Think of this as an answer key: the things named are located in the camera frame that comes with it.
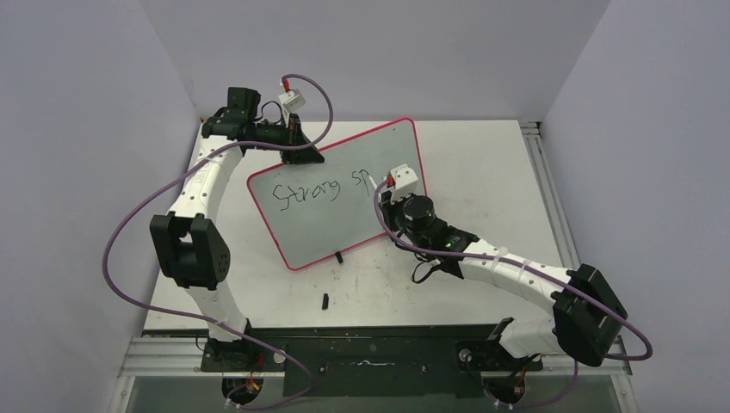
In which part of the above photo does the aluminium rail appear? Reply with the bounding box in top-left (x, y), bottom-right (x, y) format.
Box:
top-left (519, 121), bottom-right (581, 268)
top-left (120, 337), bottom-right (633, 378)

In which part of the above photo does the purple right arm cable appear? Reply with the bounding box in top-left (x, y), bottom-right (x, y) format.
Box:
top-left (373, 181), bottom-right (654, 410)

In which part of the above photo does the aluminium rail right side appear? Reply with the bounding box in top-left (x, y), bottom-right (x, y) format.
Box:
top-left (519, 121), bottom-right (581, 268)

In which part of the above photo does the pink framed whiteboard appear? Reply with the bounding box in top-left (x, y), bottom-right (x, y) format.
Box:
top-left (247, 118), bottom-right (427, 271)

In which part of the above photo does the aluminium front rail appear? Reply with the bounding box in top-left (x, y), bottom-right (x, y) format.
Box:
top-left (120, 337), bottom-right (633, 378)

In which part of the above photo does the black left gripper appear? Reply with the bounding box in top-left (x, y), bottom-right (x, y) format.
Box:
top-left (250, 114), bottom-right (325, 167)

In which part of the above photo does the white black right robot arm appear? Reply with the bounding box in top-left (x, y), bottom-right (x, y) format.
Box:
top-left (372, 192), bottom-right (628, 368)

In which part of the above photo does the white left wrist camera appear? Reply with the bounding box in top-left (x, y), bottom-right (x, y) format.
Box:
top-left (278, 89), bottom-right (306, 114)

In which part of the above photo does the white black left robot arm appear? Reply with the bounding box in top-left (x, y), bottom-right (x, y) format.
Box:
top-left (150, 87), bottom-right (325, 371)

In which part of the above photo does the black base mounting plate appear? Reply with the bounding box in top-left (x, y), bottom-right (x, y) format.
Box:
top-left (201, 324), bottom-right (543, 398)

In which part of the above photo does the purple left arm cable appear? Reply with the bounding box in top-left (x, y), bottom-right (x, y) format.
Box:
top-left (102, 73), bottom-right (335, 411)

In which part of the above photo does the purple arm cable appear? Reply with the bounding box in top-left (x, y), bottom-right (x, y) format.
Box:
top-left (102, 73), bottom-right (335, 411)
top-left (373, 181), bottom-right (654, 410)

